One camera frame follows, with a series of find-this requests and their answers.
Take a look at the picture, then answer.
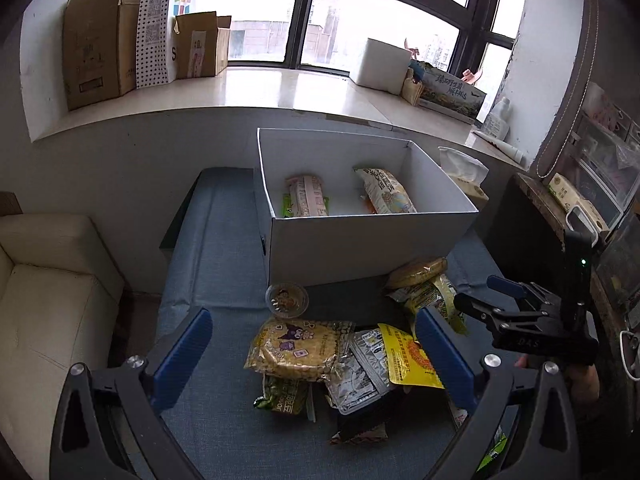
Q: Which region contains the white storage box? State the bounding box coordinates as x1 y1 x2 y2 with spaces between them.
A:
252 127 480 288

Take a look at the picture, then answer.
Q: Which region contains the dotted paper bag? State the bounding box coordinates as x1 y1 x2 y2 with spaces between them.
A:
136 0 176 88

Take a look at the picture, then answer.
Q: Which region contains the silver snack packet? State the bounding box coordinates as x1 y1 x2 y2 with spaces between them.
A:
325 327 396 416

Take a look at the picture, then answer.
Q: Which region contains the yellow red snack packet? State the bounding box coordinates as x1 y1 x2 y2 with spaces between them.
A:
377 322 446 391

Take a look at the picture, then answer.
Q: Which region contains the white cable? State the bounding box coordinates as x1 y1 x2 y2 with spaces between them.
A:
619 329 640 382

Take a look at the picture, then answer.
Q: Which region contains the small cardboard box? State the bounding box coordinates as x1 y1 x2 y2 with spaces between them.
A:
174 11 232 80

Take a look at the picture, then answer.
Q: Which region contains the brown stone side counter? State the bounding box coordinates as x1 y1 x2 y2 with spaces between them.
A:
495 172 640 391

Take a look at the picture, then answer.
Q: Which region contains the large cardboard box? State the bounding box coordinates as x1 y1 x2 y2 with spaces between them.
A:
62 0 143 111

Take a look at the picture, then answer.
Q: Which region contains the small beige bag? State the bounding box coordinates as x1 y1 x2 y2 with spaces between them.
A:
401 69 426 107

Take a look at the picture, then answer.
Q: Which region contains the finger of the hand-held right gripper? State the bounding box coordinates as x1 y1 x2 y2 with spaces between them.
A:
486 274 557 307
452 291 557 334

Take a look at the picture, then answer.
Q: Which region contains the black window frame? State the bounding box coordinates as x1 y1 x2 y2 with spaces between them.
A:
85 0 531 78

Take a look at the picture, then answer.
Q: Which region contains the white plastic container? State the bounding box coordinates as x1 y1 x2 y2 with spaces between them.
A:
566 207 602 237

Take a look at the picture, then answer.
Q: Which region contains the printed carton box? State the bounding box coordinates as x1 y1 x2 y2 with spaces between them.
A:
417 67 488 123

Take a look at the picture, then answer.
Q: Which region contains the round clear jelly cup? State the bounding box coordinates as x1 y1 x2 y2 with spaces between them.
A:
265 283 310 317

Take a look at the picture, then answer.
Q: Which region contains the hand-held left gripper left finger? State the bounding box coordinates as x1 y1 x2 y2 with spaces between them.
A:
49 307 216 480

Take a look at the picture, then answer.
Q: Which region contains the cream sofa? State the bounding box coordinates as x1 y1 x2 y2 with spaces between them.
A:
0 212 126 466

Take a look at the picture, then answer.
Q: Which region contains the white tube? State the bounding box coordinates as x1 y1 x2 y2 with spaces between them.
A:
472 130 528 163

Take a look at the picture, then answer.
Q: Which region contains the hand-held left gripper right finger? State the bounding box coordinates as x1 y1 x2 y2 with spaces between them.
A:
415 306 593 480

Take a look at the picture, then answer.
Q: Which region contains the grey stitched curtain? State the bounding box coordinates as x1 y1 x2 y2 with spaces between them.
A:
530 0 601 179

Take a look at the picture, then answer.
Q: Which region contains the yellow cartoon cookie packet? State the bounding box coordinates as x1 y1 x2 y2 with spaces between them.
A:
244 317 356 381

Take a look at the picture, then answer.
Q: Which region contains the blue tablecloth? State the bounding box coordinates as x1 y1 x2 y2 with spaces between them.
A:
157 167 521 480

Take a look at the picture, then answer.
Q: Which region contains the person's right hand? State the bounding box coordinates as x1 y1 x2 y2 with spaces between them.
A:
565 363 602 412

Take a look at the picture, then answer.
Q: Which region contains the white blue snack packet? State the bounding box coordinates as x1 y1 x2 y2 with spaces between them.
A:
353 166 418 215

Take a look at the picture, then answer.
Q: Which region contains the tissue pack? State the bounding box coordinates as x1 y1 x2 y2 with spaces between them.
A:
438 146 490 208

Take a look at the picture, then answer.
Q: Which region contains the round yellow biscuit packet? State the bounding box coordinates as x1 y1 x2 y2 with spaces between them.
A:
385 256 449 291

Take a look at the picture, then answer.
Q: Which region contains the yellow green snack packet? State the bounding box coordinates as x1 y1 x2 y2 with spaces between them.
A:
395 275 468 336

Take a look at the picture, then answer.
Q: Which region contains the black snack packet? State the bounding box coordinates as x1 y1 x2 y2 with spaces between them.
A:
330 400 391 445

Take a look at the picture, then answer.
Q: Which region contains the clear plastic drawer organizer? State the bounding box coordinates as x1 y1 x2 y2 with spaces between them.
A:
565 85 640 233

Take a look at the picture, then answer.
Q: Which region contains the white foam box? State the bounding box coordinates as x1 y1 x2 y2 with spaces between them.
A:
348 37 412 97

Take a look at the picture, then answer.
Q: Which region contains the white plastic bottle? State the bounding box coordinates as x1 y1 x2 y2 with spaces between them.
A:
482 97 512 141

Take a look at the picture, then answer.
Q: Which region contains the pink white snack packet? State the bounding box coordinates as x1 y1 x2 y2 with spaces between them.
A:
285 174 330 217

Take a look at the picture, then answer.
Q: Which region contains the white window sill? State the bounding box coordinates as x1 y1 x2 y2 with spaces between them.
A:
30 67 526 171

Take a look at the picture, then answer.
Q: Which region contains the bright green snack packet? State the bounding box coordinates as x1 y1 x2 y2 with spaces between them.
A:
475 425 508 472

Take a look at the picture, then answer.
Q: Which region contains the green white wipes pack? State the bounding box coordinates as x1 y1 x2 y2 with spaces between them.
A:
547 172 608 231

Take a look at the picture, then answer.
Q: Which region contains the small green snack packet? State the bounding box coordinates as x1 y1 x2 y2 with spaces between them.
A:
281 194 331 219

